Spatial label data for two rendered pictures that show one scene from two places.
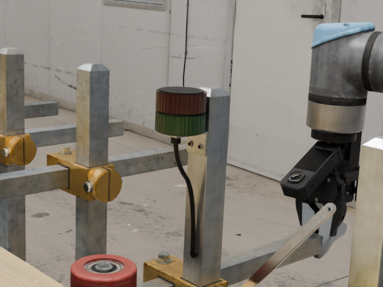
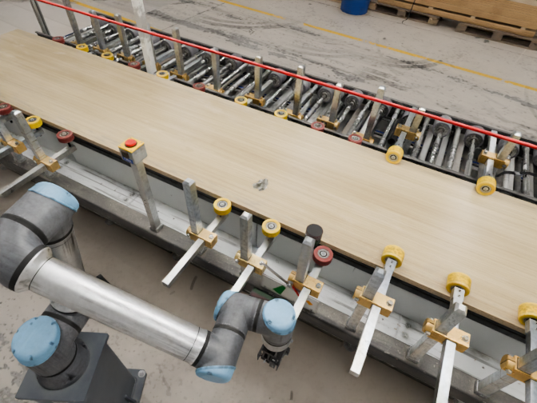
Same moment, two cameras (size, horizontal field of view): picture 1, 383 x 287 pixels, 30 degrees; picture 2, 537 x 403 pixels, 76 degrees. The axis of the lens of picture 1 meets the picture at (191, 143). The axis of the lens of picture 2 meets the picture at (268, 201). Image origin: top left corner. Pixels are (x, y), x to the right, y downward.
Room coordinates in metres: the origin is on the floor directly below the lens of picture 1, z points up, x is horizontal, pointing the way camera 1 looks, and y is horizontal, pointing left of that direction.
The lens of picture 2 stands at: (1.46, -0.43, 2.07)
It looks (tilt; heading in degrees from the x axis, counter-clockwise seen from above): 47 degrees down; 158
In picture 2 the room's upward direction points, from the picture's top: 4 degrees clockwise
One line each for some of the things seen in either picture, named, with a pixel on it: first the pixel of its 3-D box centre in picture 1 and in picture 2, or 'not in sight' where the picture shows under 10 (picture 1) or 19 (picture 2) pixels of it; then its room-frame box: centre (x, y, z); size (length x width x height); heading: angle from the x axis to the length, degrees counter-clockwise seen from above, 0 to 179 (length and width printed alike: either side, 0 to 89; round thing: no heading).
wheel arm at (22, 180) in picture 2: not in sight; (40, 169); (-0.17, -1.05, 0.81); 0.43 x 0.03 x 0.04; 133
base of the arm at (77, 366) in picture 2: not in sight; (59, 359); (0.79, -0.97, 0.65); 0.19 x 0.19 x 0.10
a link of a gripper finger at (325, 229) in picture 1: (334, 232); not in sight; (1.10, -0.24, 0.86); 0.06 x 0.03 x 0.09; 133
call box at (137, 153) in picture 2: not in sight; (133, 151); (0.30, -0.54, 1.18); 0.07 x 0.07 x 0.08; 43
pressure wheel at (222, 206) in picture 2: not in sight; (222, 211); (0.43, -0.23, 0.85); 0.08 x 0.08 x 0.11
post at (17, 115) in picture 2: not in sight; (37, 150); (-0.24, -1.04, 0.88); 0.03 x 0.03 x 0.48; 43
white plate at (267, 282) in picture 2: not in sight; (288, 293); (0.86, -0.06, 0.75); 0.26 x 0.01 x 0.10; 43
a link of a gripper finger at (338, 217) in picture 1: (331, 208); not in sight; (1.08, -0.23, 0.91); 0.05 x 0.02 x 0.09; 43
